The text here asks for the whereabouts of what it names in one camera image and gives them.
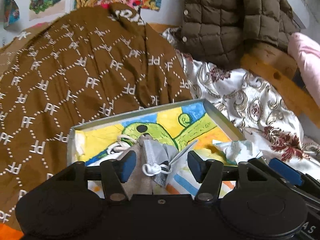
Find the metal tray with drawing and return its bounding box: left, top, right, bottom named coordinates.
left=67, top=98, right=247, bottom=198

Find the pink cloth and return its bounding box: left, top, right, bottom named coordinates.
left=287, top=32, right=319, bottom=106

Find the colourful striped blanket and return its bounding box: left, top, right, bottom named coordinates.
left=0, top=224, right=23, bottom=240

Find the white floral satin sheet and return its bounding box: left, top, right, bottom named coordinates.
left=162, top=27, right=320, bottom=181

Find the wooden bed frame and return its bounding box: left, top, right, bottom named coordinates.
left=147, top=23, right=320, bottom=128

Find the beige grey cloth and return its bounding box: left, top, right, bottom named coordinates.
left=114, top=134, right=153, bottom=199

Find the brown puffer jacket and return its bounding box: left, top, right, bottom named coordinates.
left=181, top=0, right=299, bottom=68

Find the brown patterned quilt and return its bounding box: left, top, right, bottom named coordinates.
left=1, top=3, right=191, bottom=230

